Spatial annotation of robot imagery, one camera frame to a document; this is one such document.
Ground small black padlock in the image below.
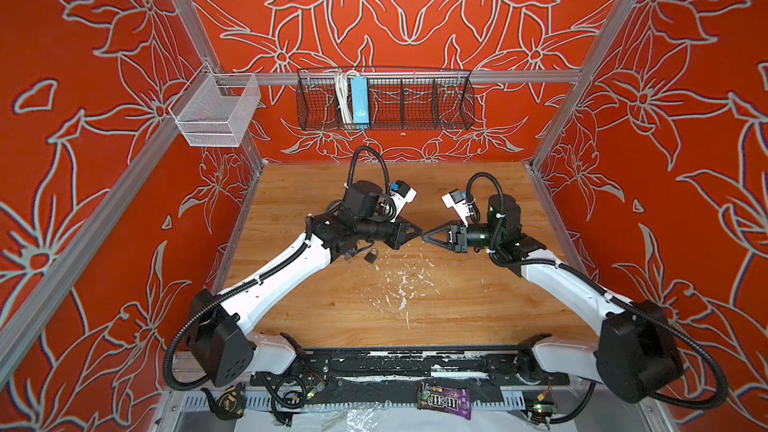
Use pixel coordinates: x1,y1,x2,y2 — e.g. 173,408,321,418
364,249,378,264

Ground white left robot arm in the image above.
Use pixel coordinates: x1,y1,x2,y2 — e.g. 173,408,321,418
162,180,421,391

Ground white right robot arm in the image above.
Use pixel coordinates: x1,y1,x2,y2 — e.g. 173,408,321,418
423,190,728,410

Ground light blue box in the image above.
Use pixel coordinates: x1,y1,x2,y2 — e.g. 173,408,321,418
349,76,370,129

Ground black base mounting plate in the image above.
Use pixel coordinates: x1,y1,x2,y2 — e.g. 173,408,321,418
283,345,571,387

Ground aluminium horizontal rear bar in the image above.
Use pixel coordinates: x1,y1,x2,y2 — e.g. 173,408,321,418
214,69,581,87

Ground purple candy bag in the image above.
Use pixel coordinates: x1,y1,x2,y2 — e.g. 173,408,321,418
416,383,472,420

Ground black tape measure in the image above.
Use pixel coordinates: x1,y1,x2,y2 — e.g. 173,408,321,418
201,383,246,421

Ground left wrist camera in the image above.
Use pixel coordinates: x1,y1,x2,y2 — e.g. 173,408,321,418
390,180,417,206

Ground aluminium table edge rail right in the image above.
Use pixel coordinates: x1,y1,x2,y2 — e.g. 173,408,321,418
523,161,587,274

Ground black wire wall basket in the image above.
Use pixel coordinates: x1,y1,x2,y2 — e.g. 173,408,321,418
296,67,476,131

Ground white cables in basket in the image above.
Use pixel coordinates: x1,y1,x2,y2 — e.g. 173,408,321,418
333,70,353,127

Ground clear plastic wall bin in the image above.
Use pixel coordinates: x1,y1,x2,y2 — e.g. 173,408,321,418
169,63,262,148

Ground aluminium frame post left rear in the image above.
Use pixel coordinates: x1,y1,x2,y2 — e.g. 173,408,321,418
171,0,263,174

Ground aluminium left side rail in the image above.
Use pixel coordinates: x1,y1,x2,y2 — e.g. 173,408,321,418
1,119,178,386

